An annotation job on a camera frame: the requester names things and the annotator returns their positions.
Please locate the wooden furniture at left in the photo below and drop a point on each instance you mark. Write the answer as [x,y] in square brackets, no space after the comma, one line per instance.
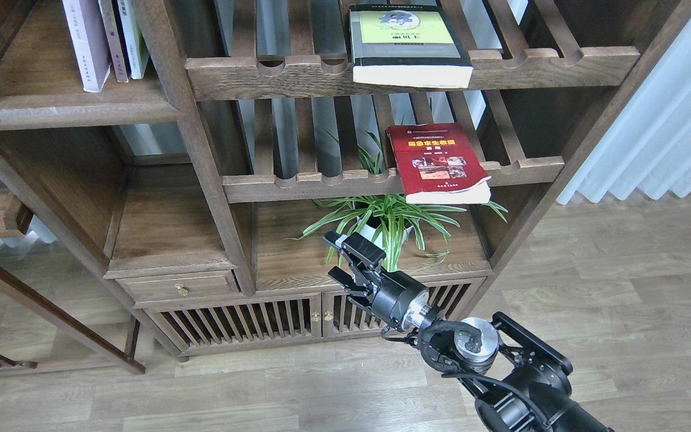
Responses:
[15,220]

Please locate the yellow green black book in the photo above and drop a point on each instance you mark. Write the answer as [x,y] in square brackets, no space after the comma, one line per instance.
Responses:
[406,45]

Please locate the green spider plant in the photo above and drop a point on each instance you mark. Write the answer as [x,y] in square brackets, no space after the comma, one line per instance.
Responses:
[350,214]

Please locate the pale lavender white book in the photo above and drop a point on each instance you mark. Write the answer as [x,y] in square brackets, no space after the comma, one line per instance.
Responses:
[85,24]

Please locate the red paperback book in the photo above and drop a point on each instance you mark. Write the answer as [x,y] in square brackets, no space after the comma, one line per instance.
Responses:
[437,165]

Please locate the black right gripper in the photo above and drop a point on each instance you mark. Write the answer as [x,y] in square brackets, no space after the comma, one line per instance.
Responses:
[394,297]

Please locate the white green upright book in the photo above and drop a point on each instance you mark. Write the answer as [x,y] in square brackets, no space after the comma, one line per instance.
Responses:
[137,52]

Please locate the dark wooden bookshelf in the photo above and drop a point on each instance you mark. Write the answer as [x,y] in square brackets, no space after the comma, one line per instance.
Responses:
[201,172]

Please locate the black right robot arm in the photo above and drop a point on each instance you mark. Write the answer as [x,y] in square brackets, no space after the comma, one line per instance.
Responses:
[519,383]

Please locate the white sheer curtain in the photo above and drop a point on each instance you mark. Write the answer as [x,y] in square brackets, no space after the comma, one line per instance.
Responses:
[648,147]

